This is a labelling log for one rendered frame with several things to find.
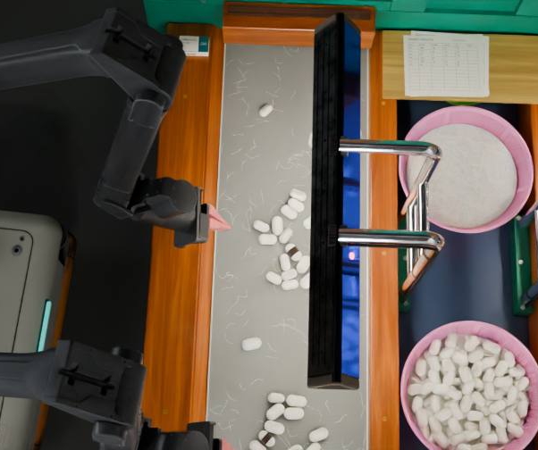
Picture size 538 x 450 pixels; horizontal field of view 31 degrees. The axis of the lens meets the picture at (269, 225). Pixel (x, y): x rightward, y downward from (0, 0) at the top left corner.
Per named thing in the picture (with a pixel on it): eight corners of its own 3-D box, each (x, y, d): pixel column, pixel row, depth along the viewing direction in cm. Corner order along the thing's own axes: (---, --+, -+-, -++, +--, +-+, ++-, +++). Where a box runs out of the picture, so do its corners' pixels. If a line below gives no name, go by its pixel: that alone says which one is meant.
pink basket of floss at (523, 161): (454, 271, 194) (465, 259, 184) (365, 176, 199) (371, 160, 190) (547, 190, 199) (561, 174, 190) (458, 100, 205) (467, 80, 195)
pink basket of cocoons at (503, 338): (424, 488, 181) (433, 487, 172) (373, 355, 188) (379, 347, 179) (553, 441, 184) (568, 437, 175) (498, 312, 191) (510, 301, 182)
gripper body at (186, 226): (205, 187, 172) (172, 178, 167) (205, 243, 169) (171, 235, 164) (183, 195, 177) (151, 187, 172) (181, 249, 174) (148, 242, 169)
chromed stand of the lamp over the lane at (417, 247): (311, 309, 191) (328, 248, 148) (313, 212, 197) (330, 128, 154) (407, 312, 191) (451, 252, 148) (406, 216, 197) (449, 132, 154)
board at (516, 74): (382, 99, 194) (382, 96, 193) (382, 32, 199) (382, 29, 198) (545, 104, 195) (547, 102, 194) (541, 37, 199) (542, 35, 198)
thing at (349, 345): (306, 389, 150) (309, 383, 143) (314, 30, 168) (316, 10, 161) (357, 391, 150) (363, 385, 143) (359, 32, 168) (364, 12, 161)
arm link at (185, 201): (108, 161, 164) (94, 204, 161) (148, 145, 156) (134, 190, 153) (162, 193, 171) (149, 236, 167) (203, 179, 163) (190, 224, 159)
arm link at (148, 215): (124, 190, 167) (121, 221, 165) (147, 182, 162) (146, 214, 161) (156, 199, 171) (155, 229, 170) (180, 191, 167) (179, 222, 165)
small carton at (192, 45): (179, 55, 197) (178, 51, 195) (180, 39, 198) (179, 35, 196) (208, 56, 197) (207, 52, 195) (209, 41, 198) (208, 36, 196)
